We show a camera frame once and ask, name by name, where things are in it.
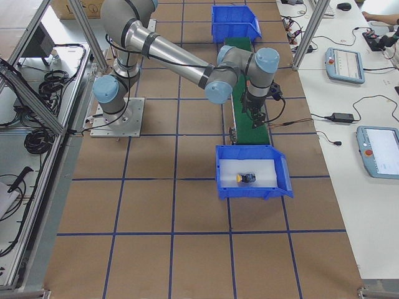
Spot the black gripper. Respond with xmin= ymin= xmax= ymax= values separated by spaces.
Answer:
xmin=241 ymin=93 xmax=266 ymax=128

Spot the yellow push button switch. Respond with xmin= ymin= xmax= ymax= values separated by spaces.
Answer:
xmin=236 ymin=173 xmax=256 ymax=184

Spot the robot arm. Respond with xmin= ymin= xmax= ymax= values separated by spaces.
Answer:
xmin=92 ymin=1 xmax=282 ymax=128

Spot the person hand at desk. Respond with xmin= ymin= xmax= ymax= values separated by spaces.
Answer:
xmin=362 ymin=11 xmax=375 ymax=22

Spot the green conveyor belt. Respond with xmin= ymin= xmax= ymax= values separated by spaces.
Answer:
xmin=223 ymin=38 xmax=279 ymax=145

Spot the white foam pad in right bin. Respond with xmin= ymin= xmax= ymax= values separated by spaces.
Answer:
xmin=219 ymin=159 xmax=277 ymax=187

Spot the blue bin on right side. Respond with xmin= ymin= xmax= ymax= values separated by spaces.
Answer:
xmin=216 ymin=145 xmax=294 ymax=199

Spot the blue bin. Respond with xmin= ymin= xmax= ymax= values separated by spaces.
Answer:
xmin=216 ymin=145 xmax=294 ymax=199
xmin=211 ymin=5 xmax=262 ymax=43

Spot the black power brick on desk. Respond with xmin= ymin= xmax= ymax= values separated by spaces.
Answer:
xmin=331 ymin=113 xmax=355 ymax=123

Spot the blue bin on left side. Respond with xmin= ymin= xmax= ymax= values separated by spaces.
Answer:
xmin=211 ymin=5 xmax=262 ymax=43

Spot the teach pendant with red button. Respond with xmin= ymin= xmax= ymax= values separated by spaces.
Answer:
xmin=325 ymin=47 xmax=365 ymax=84

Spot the black computer mouse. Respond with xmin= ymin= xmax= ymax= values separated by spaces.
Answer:
xmin=337 ymin=2 xmax=352 ymax=11

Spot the cardboard box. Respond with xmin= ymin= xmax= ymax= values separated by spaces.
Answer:
xmin=51 ymin=0 xmax=108 ymax=20

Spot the aluminium frame post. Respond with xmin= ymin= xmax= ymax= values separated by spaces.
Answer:
xmin=292 ymin=0 xmax=329 ymax=70

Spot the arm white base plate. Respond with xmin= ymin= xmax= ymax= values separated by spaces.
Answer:
xmin=90 ymin=97 xmax=145 ymax=138

